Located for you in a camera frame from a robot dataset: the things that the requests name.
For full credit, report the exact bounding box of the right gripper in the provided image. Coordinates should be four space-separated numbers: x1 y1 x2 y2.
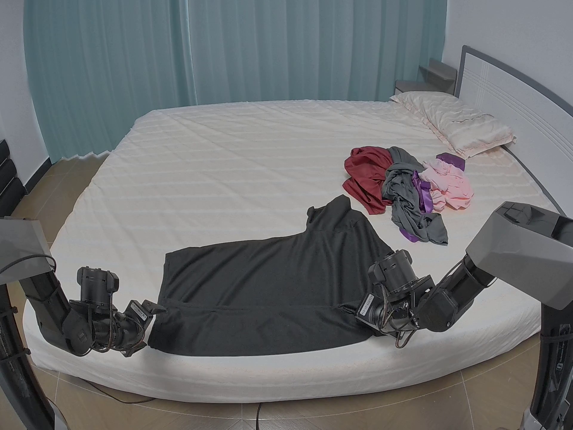
355 291 411 335

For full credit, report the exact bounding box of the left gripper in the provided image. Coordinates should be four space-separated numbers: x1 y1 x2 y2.
111 300 169 357

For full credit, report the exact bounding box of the black T-shirt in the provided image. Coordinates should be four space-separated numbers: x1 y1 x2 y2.
147 195 397 357

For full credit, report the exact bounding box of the pile of clothes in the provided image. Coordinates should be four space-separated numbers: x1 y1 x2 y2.
343 146 475 246

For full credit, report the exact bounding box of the bed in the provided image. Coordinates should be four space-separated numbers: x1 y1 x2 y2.
24 45 573 404

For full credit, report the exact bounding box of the black chest of drawers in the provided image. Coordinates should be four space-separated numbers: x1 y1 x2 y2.
0 139 26 217

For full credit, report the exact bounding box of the cream pillow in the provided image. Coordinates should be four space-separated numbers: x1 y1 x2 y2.
389 91 517 159

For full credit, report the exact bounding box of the grey bedside table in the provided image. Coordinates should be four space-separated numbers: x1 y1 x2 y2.
395 58 458 95

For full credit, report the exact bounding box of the blue-green curtain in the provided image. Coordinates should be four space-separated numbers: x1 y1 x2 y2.
22 0 198 161
186 0 449 105

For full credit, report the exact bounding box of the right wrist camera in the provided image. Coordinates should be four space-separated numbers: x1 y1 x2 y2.
367 248 434 304

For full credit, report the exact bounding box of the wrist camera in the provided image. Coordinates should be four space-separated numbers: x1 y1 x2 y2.
367 248 434 304
76 265 121 317

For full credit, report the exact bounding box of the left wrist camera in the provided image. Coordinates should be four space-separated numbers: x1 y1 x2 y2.
76 265 121 317

